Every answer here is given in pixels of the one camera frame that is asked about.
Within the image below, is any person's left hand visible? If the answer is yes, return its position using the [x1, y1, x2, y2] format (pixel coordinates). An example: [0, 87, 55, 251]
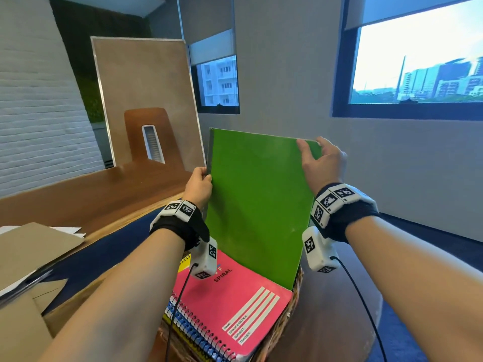
[182, 166, 213, 212]

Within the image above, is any person's right hand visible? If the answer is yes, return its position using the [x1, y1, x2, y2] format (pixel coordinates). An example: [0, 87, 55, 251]
[296, 136, 348, 197]

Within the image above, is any green folder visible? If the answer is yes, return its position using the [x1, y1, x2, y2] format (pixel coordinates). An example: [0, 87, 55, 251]
[203, 128, 324, 291]

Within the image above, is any pink spiral notebook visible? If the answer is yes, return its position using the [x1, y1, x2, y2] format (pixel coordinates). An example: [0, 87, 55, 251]
[172, 249, 294, 362]

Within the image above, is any woven wicker basket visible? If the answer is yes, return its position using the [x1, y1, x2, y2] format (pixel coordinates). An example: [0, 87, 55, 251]
[156, 265, 304, 362]

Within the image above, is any blue spiral notebook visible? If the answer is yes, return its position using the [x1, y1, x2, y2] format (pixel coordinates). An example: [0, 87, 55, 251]
[165, 296, 236, 362]

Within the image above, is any white paper sheet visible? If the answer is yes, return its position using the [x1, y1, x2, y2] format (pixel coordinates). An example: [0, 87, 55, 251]
[0, 225, 87, 239]

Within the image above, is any brown kraft paper sheet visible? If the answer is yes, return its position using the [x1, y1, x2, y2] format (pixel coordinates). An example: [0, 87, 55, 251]
[0, 222, 86, 291]
[0, 278, 68, 362]

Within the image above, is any grey clear pen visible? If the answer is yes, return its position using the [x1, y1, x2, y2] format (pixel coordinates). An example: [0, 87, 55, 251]
[0, 269, 53, 308]

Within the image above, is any person's right forearm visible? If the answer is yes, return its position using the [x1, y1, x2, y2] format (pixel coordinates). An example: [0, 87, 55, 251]
[345, 216, 483, 362]

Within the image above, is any person's left forearm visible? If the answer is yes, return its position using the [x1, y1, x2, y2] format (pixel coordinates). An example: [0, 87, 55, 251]
[37, 228, 186, 362]

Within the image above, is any black left wrist marker band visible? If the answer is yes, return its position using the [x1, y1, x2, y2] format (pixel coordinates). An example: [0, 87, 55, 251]
[149, 199, 210, 251]

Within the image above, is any black wrist marker band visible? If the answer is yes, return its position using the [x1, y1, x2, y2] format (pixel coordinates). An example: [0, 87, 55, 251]
[149, 199, 210, 251]
[310, 183, 380, 244]

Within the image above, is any black right wrist marker band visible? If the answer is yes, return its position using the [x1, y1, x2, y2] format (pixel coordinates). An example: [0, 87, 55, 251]
[310, 183, 380, 244]

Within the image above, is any brown wooden chair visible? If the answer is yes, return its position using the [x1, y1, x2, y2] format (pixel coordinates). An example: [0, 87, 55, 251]
[124, 107, 186, 172]

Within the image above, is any wooden table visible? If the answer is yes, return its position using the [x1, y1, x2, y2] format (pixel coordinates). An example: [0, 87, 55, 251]
[0, 158, 382, 362]

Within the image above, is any window with building view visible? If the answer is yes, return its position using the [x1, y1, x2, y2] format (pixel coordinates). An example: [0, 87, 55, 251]
[190, 55, 240, 114]

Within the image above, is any brown metal-framed board panel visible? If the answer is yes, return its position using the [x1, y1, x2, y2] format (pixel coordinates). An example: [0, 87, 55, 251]
[90, 36, 206, 168]

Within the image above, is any grey roller blind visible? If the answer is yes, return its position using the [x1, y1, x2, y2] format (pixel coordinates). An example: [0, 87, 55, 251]
[188, 29, 236, 66]

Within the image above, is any blue-framed window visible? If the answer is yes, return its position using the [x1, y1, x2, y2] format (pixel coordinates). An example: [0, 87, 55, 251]
[332, 0, 483, 121]

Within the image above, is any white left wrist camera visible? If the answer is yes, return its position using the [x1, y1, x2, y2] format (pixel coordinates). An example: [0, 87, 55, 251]
[188, 236, 219, 280]

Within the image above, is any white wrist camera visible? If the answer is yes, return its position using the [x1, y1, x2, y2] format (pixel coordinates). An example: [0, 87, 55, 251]
[301, 226, 340, 274]
[188, 236, 219, 280]

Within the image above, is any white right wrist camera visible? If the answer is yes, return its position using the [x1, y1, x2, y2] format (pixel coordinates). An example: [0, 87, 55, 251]
[301, 226, 340, 274]

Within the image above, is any black left camera cable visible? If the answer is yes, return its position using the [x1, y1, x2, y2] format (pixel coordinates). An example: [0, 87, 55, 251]
[165, 262, 199, 362]

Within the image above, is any black camera cable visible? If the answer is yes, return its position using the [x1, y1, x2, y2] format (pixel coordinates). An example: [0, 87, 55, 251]
[165, 262, 199, 362]
[330, 256, 388, 362]

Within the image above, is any green foliage wall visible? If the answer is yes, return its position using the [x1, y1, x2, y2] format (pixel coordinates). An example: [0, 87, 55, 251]
[75, 71, 106, 123]

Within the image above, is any black right camera cable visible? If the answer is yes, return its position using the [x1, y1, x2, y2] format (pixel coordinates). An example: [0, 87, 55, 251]
[330, 256, 388, 362]

